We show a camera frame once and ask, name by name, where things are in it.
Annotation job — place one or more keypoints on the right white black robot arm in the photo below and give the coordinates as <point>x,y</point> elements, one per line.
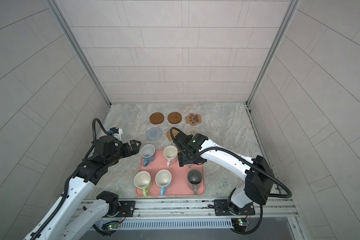
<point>260,182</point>

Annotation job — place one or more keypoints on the left circuit board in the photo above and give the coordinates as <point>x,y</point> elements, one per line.
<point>111,226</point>

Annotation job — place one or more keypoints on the brown wooden coaster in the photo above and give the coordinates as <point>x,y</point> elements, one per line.
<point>156,118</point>
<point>174,118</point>

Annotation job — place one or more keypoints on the rattan woven round coaster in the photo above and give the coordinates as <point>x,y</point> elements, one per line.
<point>172,133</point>

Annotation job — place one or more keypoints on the blue floral mug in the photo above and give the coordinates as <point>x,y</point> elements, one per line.
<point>148,153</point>

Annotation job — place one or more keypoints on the grey woven round coaster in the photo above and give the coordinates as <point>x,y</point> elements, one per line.
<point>153,134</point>

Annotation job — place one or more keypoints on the right circuit board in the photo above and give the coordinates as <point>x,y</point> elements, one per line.
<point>240,225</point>

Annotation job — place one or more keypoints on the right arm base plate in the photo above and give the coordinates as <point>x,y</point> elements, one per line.
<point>222,209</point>

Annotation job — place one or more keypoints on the dark grey mug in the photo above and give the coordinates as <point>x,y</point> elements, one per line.
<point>195,179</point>

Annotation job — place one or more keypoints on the aluminium mounting rail frame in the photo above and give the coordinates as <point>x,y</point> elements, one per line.
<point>193,213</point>

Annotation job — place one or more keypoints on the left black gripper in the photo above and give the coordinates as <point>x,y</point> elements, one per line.
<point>135,150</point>

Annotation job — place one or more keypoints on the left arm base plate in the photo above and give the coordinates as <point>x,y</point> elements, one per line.
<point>121,209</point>

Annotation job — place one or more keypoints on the circuit board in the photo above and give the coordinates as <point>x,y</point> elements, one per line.
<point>240,225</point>
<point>111,226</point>

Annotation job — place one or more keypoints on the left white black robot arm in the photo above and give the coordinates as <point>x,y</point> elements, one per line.
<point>56,224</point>

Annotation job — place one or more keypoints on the cork paw print coaster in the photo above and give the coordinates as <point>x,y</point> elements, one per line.
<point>193,119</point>

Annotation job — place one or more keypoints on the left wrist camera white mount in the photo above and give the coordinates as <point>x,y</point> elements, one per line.
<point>117,133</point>

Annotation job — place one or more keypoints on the white mug blue handle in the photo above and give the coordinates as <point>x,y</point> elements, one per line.
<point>163,180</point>

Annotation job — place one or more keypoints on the white mug green handle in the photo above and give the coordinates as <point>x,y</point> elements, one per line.
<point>143,182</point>

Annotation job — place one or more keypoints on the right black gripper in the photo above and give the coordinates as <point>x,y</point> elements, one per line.
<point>181,159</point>

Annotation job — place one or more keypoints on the white mug pink handle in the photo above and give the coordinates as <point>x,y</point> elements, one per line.
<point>171,155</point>

